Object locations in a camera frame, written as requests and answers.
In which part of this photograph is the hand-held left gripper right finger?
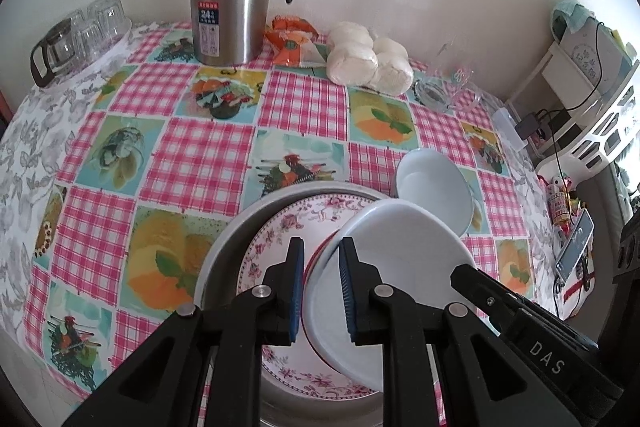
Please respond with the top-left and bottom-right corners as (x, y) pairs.
(338, 237), (583, 427)

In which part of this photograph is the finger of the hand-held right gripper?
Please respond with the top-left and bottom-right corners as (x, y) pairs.
(450, 263), (626, 410)

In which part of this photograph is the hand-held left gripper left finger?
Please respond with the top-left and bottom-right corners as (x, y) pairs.
(60, 237), (306, 427)

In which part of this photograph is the red-rimmed white bowl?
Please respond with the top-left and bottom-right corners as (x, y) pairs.
(301, 229), (373, 393)

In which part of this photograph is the pink floral ceramic plate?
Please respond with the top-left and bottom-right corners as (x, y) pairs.
(236, 194), (396, 400)

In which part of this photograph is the white bowl with red print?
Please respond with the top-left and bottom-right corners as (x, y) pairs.
(302, 198), (478, 395)

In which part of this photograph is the large stainless steel plate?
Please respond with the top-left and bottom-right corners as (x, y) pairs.
(197, 181), (451, 427)

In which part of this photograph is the smartphone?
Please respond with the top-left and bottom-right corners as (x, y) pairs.
(554, 210), (596, 283)

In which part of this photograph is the small plain white bowl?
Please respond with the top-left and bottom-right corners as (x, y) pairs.
(395, 148), (475, 238)

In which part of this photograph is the pink checked printed tablecloth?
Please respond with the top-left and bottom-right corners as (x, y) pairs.
(32, 21), (538, 427)

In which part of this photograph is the white plastic basket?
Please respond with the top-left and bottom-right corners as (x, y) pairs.
(547, 84), (640, 180)

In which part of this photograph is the white rectangular plastic box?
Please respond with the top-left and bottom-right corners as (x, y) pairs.
(492, 106), (528, 152)

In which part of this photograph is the black power adapter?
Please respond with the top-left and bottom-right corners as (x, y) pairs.
(515, 114), (546, 140)

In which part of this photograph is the bag of white buns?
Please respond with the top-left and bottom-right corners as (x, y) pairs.
(326, 22), (415, 96)

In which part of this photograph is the clear glass mug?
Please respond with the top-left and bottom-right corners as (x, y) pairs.
(435, 38), (483, 108)

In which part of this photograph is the orange snack packet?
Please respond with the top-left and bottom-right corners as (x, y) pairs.
(265, 16), (328, 68)

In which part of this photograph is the white shelf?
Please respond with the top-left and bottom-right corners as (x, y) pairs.
(505, 39), (601, 158)

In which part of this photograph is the white paper sign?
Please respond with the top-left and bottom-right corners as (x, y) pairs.
(557, 19), (633, 95)

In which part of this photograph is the grey leaf-print white tablecloth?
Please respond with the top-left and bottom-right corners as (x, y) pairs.
(0, 19), (563, 427)

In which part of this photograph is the clear glass cup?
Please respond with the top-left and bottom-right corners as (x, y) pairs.
(65, 8), (91, 32)
(75, 21), (108, 58)
(88, 0), (128, 42)

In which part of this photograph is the teal cloth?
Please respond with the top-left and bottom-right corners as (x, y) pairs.
(551, 0), (598, 32)

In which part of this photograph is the black cable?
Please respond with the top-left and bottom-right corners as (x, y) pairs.
(535, 22), (608, 142)

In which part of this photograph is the glass teapot with black handle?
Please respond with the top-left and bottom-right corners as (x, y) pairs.
(30, 18), (83, 88)

